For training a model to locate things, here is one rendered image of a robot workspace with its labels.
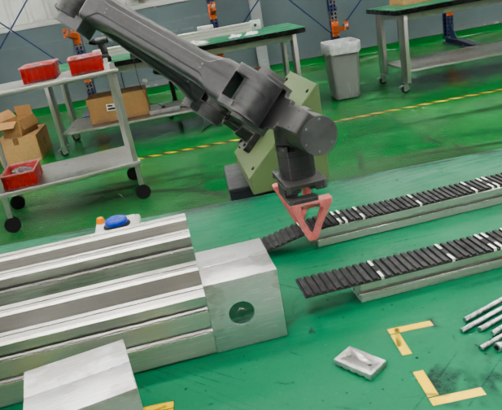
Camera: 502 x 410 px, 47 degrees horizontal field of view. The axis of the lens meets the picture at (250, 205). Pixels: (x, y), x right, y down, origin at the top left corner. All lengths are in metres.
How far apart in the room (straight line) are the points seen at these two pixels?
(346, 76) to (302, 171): 4.95
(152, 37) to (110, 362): 0.53
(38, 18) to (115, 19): 7.58
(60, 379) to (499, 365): 0.45
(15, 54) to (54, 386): 8.17
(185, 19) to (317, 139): 7.56
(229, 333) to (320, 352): 0.11
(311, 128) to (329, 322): 0.26
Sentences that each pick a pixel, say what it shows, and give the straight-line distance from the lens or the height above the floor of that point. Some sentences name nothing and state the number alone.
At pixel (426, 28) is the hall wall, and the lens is 9.02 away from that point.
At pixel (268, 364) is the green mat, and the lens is 0.69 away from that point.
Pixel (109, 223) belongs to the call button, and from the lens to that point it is 1.02.
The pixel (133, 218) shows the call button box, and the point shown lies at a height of 0.84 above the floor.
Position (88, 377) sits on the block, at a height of 0.87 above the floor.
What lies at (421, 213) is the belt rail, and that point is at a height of 0.79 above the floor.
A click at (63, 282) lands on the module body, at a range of 0.89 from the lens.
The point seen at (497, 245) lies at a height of 0.81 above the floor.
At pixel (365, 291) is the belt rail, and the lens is 0.78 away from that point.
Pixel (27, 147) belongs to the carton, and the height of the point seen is 0.14.
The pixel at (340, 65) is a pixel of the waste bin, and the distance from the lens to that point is 5.78.
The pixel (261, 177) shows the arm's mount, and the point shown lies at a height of 0.81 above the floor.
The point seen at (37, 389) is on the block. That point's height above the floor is 0.87.
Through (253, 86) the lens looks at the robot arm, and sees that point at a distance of 0.84.
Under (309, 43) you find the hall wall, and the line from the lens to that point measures 8.52.
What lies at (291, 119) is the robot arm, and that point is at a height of 1.01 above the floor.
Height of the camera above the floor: 1.19
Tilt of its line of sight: 21 degrees down
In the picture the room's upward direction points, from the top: 10 degrees counter-clockwise
